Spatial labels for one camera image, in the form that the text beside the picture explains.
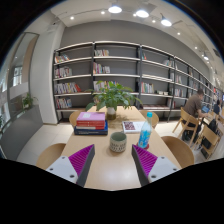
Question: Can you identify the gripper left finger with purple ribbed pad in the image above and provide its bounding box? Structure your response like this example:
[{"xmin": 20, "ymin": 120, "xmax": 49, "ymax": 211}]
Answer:
[{"xmin": 47, "ymin": 145, "xmax": 95, "ymax": 187}]

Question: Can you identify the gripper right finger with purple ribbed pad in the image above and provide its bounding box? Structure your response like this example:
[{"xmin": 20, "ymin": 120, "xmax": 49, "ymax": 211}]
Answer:
[{"xmin": 132, "ymin": 145, "xmax": 178, "ymax": 186}]

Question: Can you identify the clear water bottle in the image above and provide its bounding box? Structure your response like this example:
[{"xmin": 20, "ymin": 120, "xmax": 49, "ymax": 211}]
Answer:
[{"xmin": 138, "ymin": 112, "xmax": 152, "ymax": 148}]

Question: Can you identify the red round coaster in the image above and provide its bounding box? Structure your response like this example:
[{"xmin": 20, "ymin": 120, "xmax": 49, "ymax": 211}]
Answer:
[{"xmin": 135, "ymin": 143, "xmax": 150, "ymax": 150}]

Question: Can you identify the wooden chair near left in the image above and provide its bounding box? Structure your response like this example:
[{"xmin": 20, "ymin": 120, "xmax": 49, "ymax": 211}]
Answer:
[{"xmin": 36, "ymin": 143, "xmax": 65, "ymax": 170}]

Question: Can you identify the wooden chair near right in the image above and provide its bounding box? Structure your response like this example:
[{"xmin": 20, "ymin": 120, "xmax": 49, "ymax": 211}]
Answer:
[{"xmin": 162, "ymin": 136, "xmax": 194, "ymax": 168}]

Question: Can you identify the green patterned ceramic cup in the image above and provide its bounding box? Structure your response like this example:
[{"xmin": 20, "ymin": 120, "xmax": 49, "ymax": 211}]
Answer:
[{"xmin": 109, "ymin": 132, "xmax": 127, "ymax": 152}]

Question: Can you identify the stack of red blue books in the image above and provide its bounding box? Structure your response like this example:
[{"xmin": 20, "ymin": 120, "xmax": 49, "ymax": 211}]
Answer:
[{"xmin": 74, "ymin": 112, "xmax": 108, "ymax": 135}]

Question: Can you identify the open magazine on table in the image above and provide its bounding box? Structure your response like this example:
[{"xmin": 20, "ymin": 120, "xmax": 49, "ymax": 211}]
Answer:
[{"xmin": 122, "ymin": 121, "xmax": 144, "ymax": 133}]

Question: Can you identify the wooden chair far left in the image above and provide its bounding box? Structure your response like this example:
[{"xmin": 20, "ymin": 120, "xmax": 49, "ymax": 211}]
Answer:
[{"xmin": 69, "ymin": 111, "xmax": 80, "ymax": 126}]

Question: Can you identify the light wooden slatted chair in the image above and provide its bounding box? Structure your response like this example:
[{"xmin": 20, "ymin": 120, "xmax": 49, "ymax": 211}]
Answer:
[
  {"xmin": 178, "ymin": 109, "xmax": 199, "ymax": 144},
  {"xmin": 194, "ymin": 125, "xmax": 223, "ymax": 160}
]

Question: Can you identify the seated man brown shirt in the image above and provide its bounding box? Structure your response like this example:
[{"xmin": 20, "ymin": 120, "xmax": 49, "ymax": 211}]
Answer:
[{"xmin": 182, "ymin": 88, "xmax": 209, "ymax": 134}]

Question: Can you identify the potted green plant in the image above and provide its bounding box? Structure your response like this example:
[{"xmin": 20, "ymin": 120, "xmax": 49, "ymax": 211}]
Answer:
[{"xmin": 85, "ymin": 81, "xmax": 142, "ymax": 120}]

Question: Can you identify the small plant on left ledge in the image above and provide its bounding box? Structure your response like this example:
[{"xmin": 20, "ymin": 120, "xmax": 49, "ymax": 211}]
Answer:
[{"xmin": 22, "ymin": 94, "xmax": 36, "ymax": 109}]

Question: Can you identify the grey wall bookshelf with books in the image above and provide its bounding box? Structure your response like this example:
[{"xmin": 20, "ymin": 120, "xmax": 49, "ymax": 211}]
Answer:
[{"xmin": 53, "ymin": 41, "xmax": 213, "ymax": 122}]

